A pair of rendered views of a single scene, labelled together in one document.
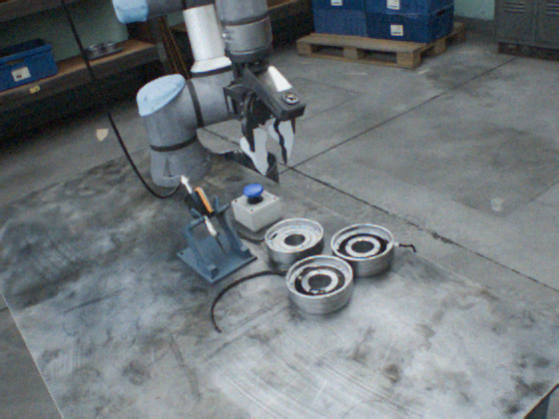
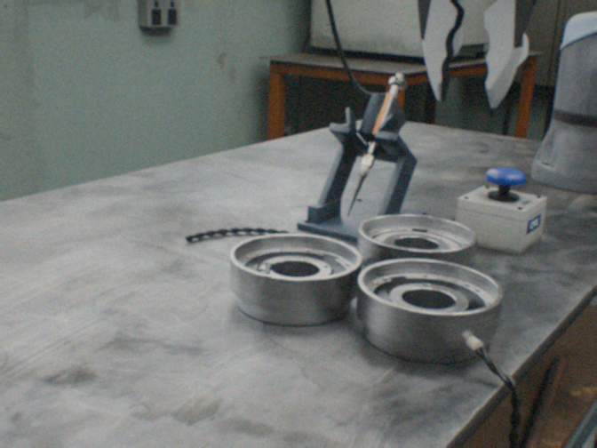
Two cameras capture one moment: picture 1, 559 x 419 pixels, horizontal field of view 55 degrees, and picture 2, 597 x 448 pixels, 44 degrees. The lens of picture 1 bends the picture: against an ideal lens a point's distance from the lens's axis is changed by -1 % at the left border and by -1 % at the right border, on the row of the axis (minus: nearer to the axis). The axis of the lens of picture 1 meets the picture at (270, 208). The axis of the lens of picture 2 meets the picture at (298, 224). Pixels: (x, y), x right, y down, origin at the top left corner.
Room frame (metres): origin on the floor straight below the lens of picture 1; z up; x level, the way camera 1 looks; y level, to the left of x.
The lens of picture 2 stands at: (0.45, -0.56, 1.04)
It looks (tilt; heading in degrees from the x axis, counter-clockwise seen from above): 18 degrees down; 66
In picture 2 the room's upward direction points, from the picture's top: 2 degrees clockwise
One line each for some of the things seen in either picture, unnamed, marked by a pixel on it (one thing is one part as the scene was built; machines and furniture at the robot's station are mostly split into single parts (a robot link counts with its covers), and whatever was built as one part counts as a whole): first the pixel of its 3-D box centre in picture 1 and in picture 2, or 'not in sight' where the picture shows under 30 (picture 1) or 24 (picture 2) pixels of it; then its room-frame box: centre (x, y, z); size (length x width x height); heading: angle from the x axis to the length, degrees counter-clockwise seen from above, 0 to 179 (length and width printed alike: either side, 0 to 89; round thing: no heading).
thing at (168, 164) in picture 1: (177, 154); (593, 146); (1.24, 0.20, 0.85); 0.15 x 0.15 x 0.10
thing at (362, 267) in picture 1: (362, 250); (427, 308); (0.75, -0.14, 0.82); 0.10 x 0.10 x 0.04
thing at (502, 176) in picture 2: (255, 198); (503, 193); (0.95, 0.03, 0.85); 0.04 x 0.04 x 0.05
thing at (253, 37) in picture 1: (246, 35); not in sight; (0.87, -0.01, 1.18); 0.08 x 0.08 x 0.05
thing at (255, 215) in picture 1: (256, 208); (502, 215); (0.95, 0.03, 0.82); 0.08 x 0.07 x 0.05; 31
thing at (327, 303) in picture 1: (319, 285); (295, 278); (0.68, -0.05, 0.82); 0.10 x 0.10 x 0.04
